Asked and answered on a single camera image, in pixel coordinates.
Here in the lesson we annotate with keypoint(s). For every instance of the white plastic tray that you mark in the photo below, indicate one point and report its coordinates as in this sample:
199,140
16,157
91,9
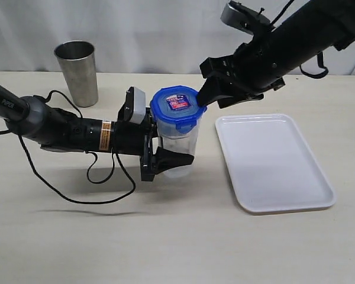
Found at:
271,166

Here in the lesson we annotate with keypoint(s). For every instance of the blue bottle lid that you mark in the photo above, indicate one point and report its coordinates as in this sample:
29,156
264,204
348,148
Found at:
176,111

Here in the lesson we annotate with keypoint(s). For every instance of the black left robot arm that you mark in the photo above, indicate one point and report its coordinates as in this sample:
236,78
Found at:
58,130

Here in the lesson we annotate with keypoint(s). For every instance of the stainless steel cup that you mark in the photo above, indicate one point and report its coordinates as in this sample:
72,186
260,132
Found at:
77,62

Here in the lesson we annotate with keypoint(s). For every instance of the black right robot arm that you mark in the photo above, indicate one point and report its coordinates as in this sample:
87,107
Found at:
260,65

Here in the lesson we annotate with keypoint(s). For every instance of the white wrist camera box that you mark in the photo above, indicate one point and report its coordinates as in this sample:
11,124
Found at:
139,105

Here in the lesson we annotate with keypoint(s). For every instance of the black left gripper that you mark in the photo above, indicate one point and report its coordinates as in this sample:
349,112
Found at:
136,140

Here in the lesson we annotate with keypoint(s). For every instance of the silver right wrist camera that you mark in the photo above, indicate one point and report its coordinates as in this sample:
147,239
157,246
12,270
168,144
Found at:
237,16

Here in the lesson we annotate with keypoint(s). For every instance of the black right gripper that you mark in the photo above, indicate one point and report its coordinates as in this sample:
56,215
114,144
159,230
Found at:
228,78

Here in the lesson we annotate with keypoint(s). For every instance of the clear plastic tea bottle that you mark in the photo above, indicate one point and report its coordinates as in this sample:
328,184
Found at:
181,140

